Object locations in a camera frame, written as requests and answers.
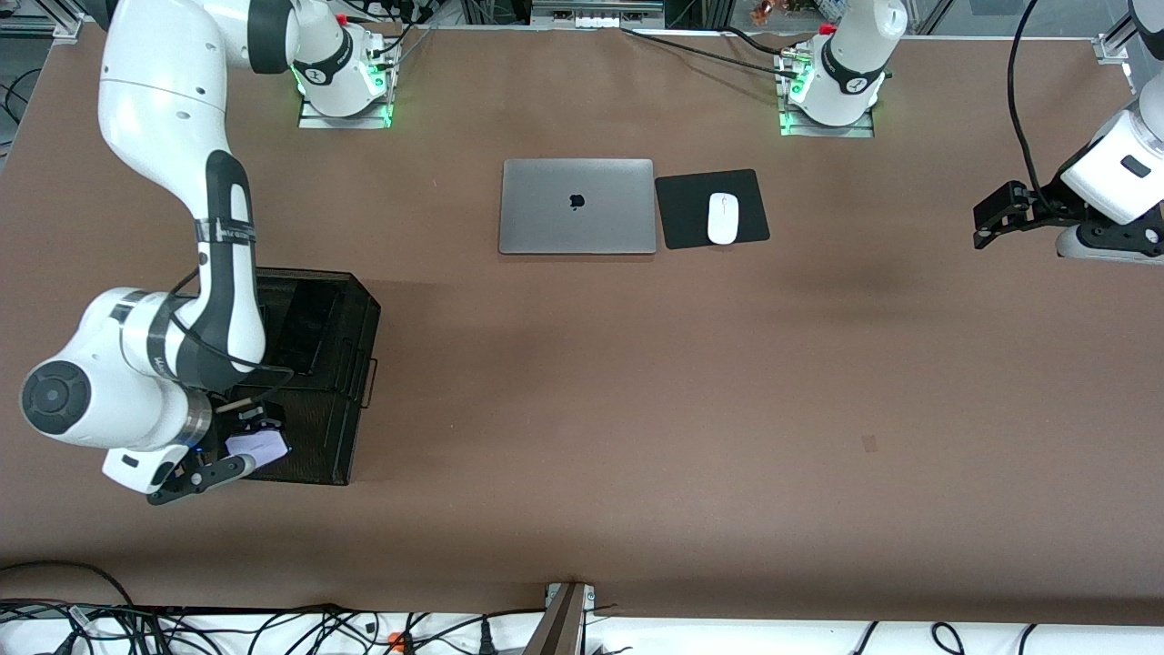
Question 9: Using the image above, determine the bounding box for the lavender flip phone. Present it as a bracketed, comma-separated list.
[225, 431, 291, 462]

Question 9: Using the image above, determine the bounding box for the long black smartphone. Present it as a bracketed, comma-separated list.
[273, 283, 343, 377]

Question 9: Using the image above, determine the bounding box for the black mesh two-tier tray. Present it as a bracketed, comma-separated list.
[171, 265, 382, 487]

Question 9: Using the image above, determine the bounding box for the white computer mouse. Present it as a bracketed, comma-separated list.
[707, 192, 739, 246]

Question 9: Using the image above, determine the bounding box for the black mouse pad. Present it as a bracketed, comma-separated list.
[655, 168, 771, 250]

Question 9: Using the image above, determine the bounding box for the silver closed laptop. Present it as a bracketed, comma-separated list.
[497, 158, 657, 256]

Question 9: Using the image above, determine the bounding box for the grey power strip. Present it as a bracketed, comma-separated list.
[532, 0, 666, 29]

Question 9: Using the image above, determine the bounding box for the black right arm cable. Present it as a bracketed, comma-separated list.
[168, 262, 297, 407]

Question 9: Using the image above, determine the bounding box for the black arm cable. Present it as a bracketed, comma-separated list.
[168, 262, 297, 407]
[1007, 0, 1061, 197]

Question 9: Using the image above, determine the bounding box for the aluminium frame profile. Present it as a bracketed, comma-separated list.
[1094, 14, 1139, 92]
[36, 0, 85, 45]

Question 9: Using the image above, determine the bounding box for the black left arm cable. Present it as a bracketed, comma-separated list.
[1007, 0, 1061, 197]

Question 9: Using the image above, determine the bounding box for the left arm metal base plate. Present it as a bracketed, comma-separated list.
[780, 107, 876, 139]

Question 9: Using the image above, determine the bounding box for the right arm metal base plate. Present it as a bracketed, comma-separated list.
[298, 91, 394, 130]

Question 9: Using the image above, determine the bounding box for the black cable on table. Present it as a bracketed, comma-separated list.
[621, 25, 803, 79]

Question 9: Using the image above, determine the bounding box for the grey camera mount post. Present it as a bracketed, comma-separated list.
[526, 582, 597, 655]

